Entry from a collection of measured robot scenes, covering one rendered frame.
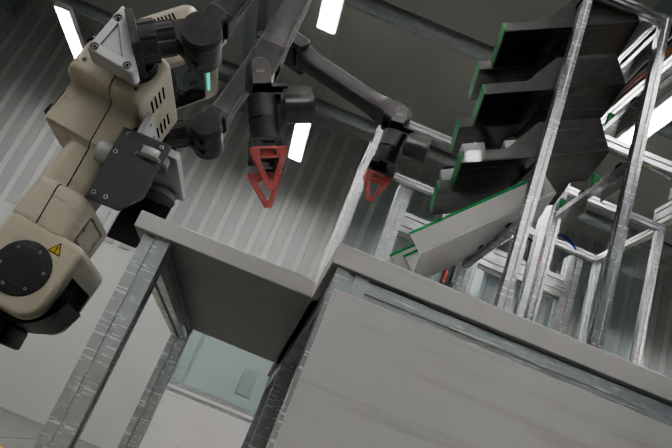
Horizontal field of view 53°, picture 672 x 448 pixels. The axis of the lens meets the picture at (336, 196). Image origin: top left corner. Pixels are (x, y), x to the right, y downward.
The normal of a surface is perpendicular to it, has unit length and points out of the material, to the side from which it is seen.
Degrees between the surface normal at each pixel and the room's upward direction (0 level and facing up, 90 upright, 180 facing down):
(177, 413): 90
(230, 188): 90
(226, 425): 90
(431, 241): 90
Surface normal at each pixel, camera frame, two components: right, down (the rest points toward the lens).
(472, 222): -0.01, -0.40
